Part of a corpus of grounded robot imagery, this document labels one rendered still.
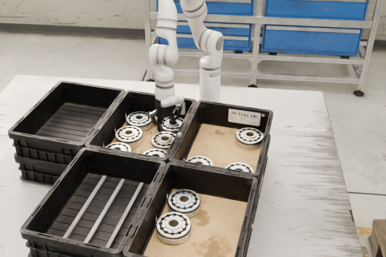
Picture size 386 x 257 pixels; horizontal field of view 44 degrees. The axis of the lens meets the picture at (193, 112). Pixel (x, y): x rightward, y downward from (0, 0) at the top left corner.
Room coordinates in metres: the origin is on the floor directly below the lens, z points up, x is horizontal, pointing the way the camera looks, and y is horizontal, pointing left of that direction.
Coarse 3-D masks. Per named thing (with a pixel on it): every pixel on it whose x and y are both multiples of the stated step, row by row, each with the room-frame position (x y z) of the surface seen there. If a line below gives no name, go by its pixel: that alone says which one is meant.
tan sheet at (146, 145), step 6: (156, 120) 1.60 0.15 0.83; (156, 126) 1.56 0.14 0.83; (144, 132) 1.52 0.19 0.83; (150, 132) 1.52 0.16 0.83; (156, 132) 1.52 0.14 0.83; (114, 138) 1.47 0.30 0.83; (144, 138) 1.47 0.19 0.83; (150, 138) 1.47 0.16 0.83; (144, 144) 1.44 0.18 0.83; (150, 144) 1.44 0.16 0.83; (132, 150) 1.40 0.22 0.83; (138, 150) 1.40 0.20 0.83; (144, 150) 1.40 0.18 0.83
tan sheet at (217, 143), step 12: (204, 132) 1.52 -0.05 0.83; (216, 132) 1.52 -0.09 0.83; (228, 132) 1.52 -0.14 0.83; (204, 144) 1.44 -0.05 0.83; (216, 144) 1.44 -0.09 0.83; (228, 144) 1.44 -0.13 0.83; (192, 156) 1.37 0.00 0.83; (204, 156) 1.37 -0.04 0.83; (216, 156) 1.37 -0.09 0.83; (228, 156) 1.37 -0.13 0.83; (240, 156) 1.37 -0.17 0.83; (252, 156) 1.37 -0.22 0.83; (252, 168) 1.30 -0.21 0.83
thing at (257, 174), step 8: (216, 104) 1.57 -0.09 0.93; (224, 104) 1.56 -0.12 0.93; (232, 104) 1.56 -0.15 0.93; (192, 112) 1.50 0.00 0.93; (272, 112) 1.51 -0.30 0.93; (184, 128) 1.40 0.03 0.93; (264, 136) 1.35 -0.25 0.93; (176, 144) 1.30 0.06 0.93; (264, 144) 1.31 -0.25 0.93; (176, 152) 1.26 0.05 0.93; (264, 152) 1.26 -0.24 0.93; (176, 160) 1.22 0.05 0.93; (216, 168) 1.18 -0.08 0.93; (224, 168) 1.18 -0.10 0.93; (256, 168) 1.18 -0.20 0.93; (256, 176) 1.14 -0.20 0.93
